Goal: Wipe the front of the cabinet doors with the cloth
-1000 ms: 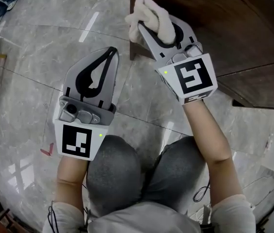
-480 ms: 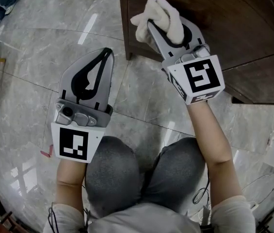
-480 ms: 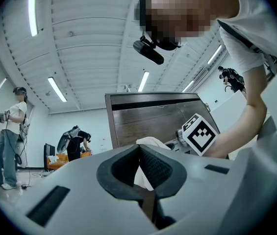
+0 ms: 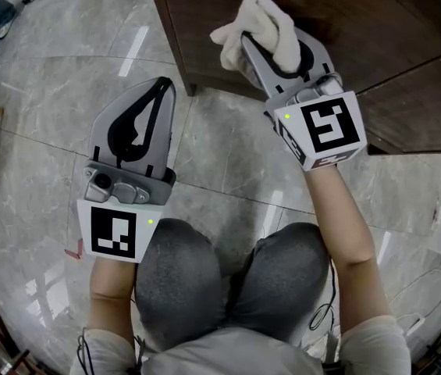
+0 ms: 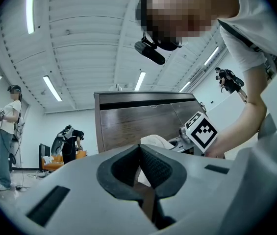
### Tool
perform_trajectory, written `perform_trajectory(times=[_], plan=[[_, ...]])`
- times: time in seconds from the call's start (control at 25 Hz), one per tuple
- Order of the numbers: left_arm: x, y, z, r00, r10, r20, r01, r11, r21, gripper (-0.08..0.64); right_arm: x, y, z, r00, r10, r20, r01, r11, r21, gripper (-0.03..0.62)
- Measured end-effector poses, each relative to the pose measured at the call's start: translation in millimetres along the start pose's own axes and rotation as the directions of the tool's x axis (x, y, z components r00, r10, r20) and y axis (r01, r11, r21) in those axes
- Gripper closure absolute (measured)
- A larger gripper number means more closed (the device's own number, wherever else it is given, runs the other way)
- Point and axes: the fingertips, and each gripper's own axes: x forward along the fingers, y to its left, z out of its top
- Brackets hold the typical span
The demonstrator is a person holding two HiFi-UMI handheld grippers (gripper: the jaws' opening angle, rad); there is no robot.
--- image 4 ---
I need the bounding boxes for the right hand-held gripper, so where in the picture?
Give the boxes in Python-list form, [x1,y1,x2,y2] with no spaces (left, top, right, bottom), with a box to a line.
[240,27,368,172]

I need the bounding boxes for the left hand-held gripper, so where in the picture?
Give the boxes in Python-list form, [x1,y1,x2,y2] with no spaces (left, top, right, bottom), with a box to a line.
[76,75,178,264]

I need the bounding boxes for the white fluffy cloth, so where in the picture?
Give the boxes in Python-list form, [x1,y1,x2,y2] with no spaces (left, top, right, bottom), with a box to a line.
[209,0,302,91]

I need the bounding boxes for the person's left forearm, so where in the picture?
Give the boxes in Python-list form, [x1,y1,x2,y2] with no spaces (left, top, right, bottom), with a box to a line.
[87,254,137,347]

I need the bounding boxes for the person's right forearm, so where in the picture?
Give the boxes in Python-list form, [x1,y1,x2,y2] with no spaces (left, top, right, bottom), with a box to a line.
[304,164,393,334]

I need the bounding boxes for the dark vanity cabinet black top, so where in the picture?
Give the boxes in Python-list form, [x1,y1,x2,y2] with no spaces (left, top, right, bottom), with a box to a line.
[144,0,441,155]

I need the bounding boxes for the person's grey trousers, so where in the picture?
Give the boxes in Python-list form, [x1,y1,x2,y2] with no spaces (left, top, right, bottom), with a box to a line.
[133,217,330,353]

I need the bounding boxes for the person's white shirt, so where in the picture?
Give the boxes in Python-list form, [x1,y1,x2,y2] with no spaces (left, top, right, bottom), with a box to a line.
[69,314,412,375]

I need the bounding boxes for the white power adapter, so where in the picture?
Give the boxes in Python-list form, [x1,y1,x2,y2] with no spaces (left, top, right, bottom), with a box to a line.
[405,316,427,338]

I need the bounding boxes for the thin black cable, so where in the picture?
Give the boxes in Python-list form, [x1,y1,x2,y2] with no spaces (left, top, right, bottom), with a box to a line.
[308,259,337,331]

